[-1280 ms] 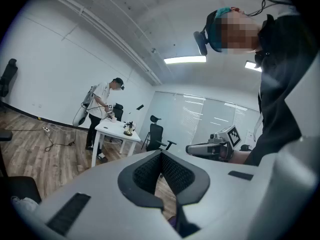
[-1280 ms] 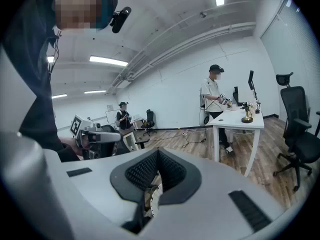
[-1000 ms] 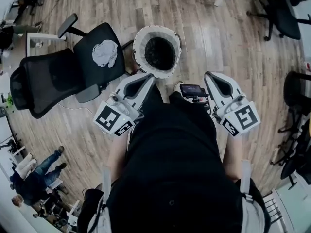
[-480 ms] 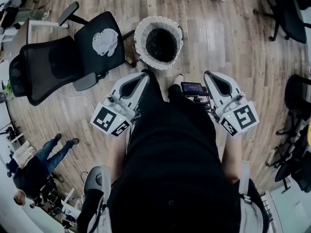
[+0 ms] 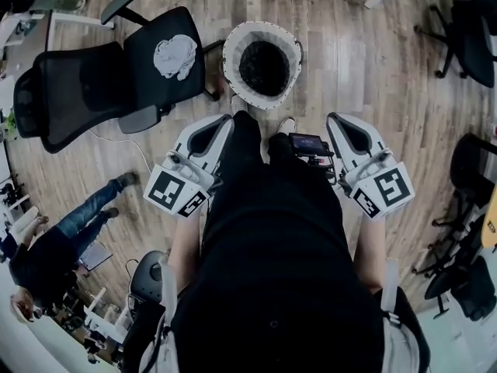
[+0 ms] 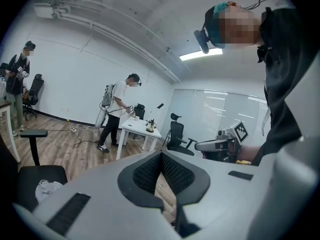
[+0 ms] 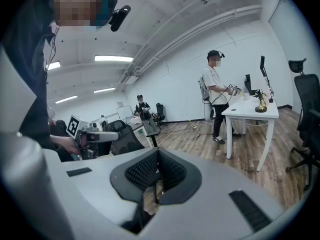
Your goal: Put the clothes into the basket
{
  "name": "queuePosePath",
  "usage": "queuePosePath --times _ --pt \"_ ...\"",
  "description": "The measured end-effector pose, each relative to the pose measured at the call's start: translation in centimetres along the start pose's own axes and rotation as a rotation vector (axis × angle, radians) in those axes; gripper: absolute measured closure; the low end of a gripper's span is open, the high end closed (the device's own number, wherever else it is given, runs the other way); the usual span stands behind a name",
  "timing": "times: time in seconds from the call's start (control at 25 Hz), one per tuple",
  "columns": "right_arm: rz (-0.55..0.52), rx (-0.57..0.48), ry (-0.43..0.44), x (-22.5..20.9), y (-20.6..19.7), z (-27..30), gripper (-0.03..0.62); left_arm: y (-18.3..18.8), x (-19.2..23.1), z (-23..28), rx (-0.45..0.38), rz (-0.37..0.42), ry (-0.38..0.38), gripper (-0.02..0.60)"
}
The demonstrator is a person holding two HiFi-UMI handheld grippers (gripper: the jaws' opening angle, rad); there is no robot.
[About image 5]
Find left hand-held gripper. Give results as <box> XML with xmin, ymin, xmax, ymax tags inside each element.
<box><xmin>143</xmin><ymin>113</ymin><xmax>236</xmax><ymax>220</ymax></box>

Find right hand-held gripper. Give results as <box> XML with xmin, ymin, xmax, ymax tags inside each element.
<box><xmin>325</xmin><ymin>112</ymin><xmax>415</xmax><ymax>221</ymax></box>

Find grey clothes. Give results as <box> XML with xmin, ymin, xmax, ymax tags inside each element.
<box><xmin>153</xmin><ymin>33</ymin><xmax>199</xmax><ymax>82</ymax></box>

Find white basket with black liner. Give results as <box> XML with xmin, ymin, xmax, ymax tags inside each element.
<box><xmin>221</xmin><ymin>20</ymin><xmax>304</xmax><ymax>111</ymax></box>

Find person's left forearm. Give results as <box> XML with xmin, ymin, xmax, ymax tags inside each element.
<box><xmin>168</xmin><ymin>207</ymin><xmax>203</xmax><ymax>284</ymax></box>

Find person's right forearm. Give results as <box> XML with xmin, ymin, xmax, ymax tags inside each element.
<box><xmin>353</xmin><ymin>207</ymin><xmax>390</xmax><ymax>295</ymax></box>

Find black screen device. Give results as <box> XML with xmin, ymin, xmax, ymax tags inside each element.
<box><xmin>287</xmin><ymin>131</ymin><xmax>337</xmax><ymax>178</ymax></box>

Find person's left shoe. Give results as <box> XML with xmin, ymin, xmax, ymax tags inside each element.
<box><xmin>230</xmin><ymin>94</ymin><xmax>249</xmax><ymax>115</ymax></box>

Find person's shoe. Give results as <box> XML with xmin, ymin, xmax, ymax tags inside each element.
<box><xmin>230</xmin><ymin>94</ymin><xmax>249</xmax><ymax>115</ymax></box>
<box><xmin>276</xmin><ymin>117</ymin><xmax>298</xmax><ymax>136</ymax></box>

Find person's right shoe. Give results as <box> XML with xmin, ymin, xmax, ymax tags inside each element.
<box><xmin>276</xmin><ymin>117</ymin><xmax>298</xmax><ymax>136</ymax></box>

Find black mesh office chair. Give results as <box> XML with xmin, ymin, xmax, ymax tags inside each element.
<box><xmin>12</xmin><ymin>0</ymin><xmax>225</xmax><ymax>155</ymax></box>

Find person's black-clothed body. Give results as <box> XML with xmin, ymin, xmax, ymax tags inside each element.
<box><xmin>170</xmin><ymin>110</ymin><xmax>390</xmax><ymax>373</ymax></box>

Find black round stool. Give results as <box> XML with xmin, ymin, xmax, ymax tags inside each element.
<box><xmin>124</xmin><ymin>249</ymin><xmax>169</xmax><ymax>310</ymax></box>

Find yellow board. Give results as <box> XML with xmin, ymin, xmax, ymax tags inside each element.
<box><xmin>479</xmin><ymin>183</ymin><xmax>497</xmax><ymax>249</ymax></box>

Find grey laptop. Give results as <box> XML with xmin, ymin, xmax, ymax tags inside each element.
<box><xmin>78</xmin><ymin>242</ymin><xmax>114</xmax><ymax>272</ymax></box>

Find white desk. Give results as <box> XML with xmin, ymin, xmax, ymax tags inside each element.
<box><xmin>0</xmin><ymin>9</ymin><xmax>116</xmax><ymax>54</ymax></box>

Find green plant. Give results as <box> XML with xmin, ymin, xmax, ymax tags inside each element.
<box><xmin>2</xmin><ymin>110</ymin><xmax>19</xmax><ymax>141</ymax></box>

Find white floor cable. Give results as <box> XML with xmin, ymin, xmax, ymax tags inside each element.
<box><xmin>88</xmin><ymin>128</ymin><xmax>157</xmax><ymax>175</ymax></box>

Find grey backpack strap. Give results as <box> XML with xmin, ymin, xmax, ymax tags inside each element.
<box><xmin>379</xmin><ymin>260</ymin><xmax>432</xmax><ymax>373</ymax></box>
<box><xmin>138</xmin><ymin>261</ymin><xmax>180</xmax><ymax>373</ymax></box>

